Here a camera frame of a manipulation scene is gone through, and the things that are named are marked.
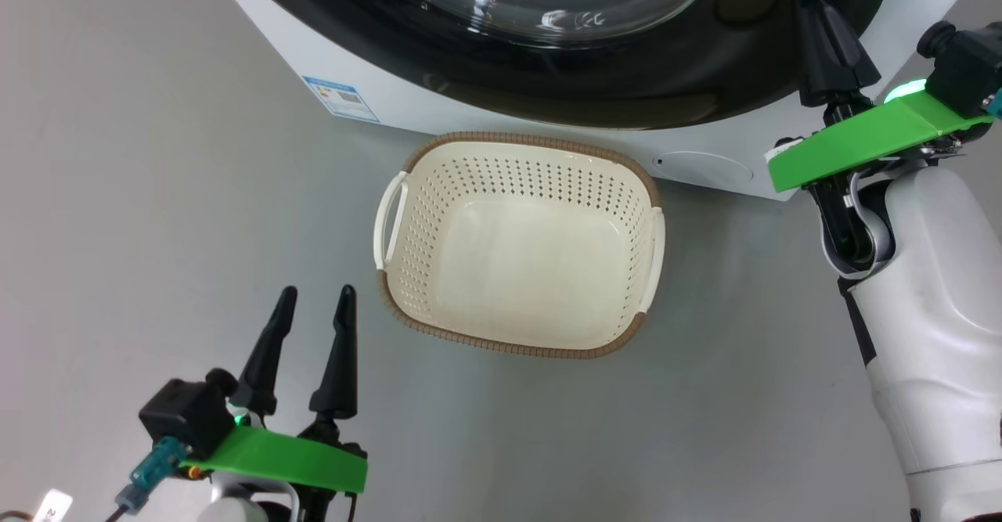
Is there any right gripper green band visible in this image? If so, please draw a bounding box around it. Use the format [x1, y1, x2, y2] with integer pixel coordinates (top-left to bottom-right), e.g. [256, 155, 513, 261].
[766, 0, 997, 282]

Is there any blue energy label sticker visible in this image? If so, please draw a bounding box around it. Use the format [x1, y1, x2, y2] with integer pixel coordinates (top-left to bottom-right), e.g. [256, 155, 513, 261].
[301, 75, 381, 124]

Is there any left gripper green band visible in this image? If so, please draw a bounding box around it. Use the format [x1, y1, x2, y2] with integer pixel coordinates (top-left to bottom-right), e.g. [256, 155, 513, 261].
[186, 284, 369, 522]

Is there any white front-load washing machine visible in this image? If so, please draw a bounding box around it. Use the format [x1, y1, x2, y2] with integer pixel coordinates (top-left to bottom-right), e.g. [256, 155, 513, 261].
[201, 0, 997, 202]

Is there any black round glass door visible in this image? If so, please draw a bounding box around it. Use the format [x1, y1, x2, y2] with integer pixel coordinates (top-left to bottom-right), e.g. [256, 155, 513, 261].
[225, 0, 899, 131]

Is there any white cable tag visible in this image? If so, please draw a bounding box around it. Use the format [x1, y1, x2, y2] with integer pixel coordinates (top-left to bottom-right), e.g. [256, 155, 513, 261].
[31, 488, 74, 522]

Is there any cream plastic laundry basket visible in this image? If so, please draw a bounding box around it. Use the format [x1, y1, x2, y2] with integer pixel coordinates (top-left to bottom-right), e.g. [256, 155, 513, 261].
[373, 131, 667, 361]

